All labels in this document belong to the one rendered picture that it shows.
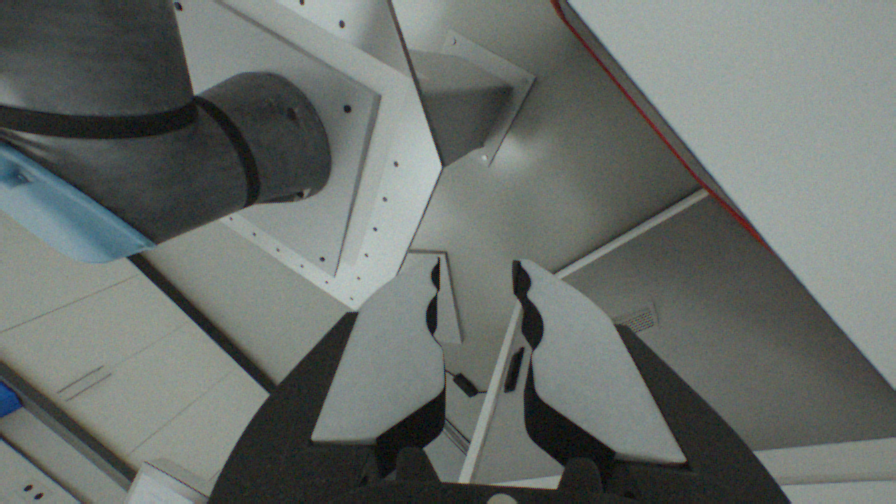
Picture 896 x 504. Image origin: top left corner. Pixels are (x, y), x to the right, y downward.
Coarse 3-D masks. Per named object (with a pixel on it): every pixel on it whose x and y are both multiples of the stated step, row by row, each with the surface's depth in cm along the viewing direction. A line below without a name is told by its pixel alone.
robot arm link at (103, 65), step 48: (0, 0) 15; (48, 0) 16; (96, 0) 17; (144, 0) 19; (0, 48) 16; (48, 48) 17; (96, 48) 18; (144, 48) 20; (0, 96) 17; (48, 96) 18; (96, 96) 19; (144, 96) 21; (192, 96) 25
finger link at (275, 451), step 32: (352, 320) 9; (320, 352) 8; (288, 384) 7; (320, 384) 7; (256, 416) 6; (288, 416) 6; (256, 448) 6; (288, 448) 6; (320, 448) 6; (352, 448) 6; (224, 480) 5; (256, 480) 5; (288, 480) 5; (320, 480) 5; (352, 480) 5
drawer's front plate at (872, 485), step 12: (888, 480) 25; (792, 492) 28; (804, 492) 28; (816, 492) 27; (828, 492) 27; (840, 492) 27; (852, 492) 26; (864, 492) 26; (876, 492) 25; (888, 492) 25
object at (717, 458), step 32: (640, 352) 8; (672, 384) 7; (672, 416) 7; (704, 416) 7; (704, 448) 6; (736, 448) 6; (608, 480) 6; (640, 480) 5; (672, 480) 5; (704, 480) 6; (736, 480) 6; (768, 480) 6
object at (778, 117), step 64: (576, 0) 24; (640, 0) 22; (704, 0) 21; (768, 0) 20; (832, 0) 19; (640, 64) 24; (704, 64) 23; (768, 64) 21; (832, 64) 20; (704, 128) 24; (768, 128) 23; (832, 128) 22; (768, 192) 24; (832, 192) 23; (832, 256) 25; (832, 320) 27
